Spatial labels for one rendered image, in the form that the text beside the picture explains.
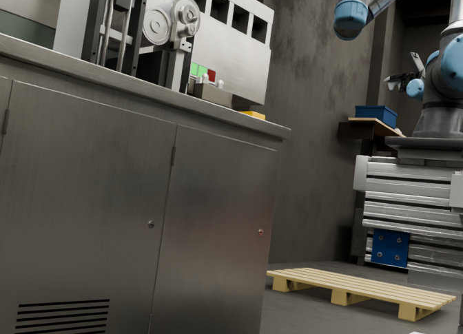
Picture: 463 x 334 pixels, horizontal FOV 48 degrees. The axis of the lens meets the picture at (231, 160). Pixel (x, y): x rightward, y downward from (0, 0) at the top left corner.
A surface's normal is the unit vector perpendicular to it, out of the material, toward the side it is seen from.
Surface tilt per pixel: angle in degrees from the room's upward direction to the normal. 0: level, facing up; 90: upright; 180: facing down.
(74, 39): 90
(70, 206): 90
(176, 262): 90
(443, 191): 90
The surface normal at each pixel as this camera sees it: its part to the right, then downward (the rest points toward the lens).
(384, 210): -0.56, -0.14
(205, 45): 0.74, 0.04
